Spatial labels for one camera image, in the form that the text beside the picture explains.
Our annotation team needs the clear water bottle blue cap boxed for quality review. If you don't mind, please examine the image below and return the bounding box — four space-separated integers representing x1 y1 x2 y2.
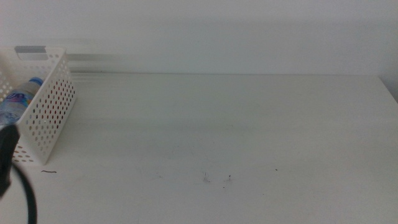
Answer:
0 77 45 127

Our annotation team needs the grey wall rail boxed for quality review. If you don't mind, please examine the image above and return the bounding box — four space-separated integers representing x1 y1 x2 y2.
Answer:
13 45 123 62

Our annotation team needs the white perforated plastic basket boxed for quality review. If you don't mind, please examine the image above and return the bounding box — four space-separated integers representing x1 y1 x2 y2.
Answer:
0 45 77 166

